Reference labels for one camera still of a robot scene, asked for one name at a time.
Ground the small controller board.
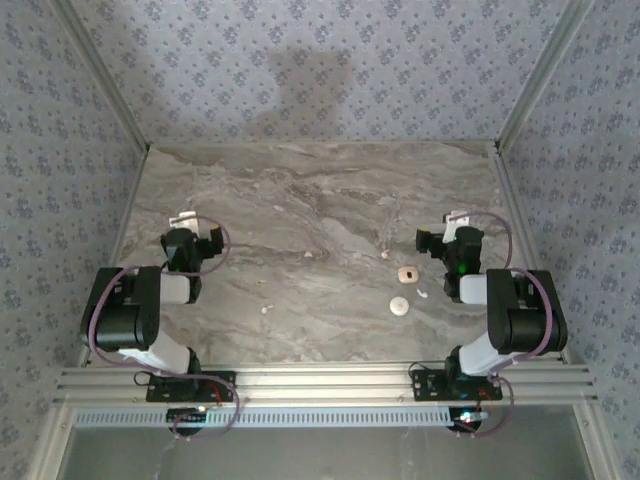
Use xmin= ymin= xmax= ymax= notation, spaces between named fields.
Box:
xmin=449 ymin=407 xmax=489 ymax=431
xmin=166 ymin=405 xmax=209 ymax=424

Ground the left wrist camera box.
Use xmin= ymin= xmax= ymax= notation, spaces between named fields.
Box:
xmin=168 ymin=212 xmax=200 ymax=232

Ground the aluminium frame post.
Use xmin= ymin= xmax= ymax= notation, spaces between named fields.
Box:
xmin=493 ymin=0 xmax=597 ymax=151
xmin=52 ymin=0 xmax=152 ymax=151

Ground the grey slotted cable duct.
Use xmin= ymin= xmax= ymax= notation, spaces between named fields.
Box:
xmin=72 ymin=405 xmax=494 ymax=430

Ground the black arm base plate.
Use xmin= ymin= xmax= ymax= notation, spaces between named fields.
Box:
xmin=145 ymin=370 xmax=237 ymax=403
xmin=408 ymin=368 xmax=504 ymax=402

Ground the thin aluminium table edge rail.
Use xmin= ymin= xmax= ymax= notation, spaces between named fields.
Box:
xmin=148 ymin=139 xmax=499 ymax=149

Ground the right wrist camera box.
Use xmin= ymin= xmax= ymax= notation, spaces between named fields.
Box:
xmin=441 ymin=210 xmax=470 ymax=242

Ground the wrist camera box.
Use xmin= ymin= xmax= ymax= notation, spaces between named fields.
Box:
xmin=168 ymin=212 xmax=200 ymax=232
xmin=441 ymin=210 xmax=470 ymax=242

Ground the aluminium mounting rail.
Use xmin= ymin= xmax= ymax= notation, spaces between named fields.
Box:
xmin=52 ymin=364 xmax=599 ymax=404

